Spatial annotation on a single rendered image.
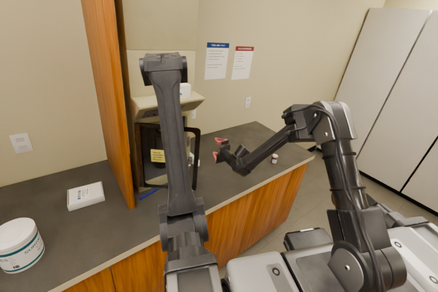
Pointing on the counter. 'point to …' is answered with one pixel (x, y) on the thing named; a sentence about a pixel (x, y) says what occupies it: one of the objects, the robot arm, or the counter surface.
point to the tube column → (156, 5)
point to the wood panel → (106, 68)
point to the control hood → (145, 103)
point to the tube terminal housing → (130, 75)
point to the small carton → (185, 90)
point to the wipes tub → (19, 245)
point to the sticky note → (157, 156)
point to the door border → (139, 154)
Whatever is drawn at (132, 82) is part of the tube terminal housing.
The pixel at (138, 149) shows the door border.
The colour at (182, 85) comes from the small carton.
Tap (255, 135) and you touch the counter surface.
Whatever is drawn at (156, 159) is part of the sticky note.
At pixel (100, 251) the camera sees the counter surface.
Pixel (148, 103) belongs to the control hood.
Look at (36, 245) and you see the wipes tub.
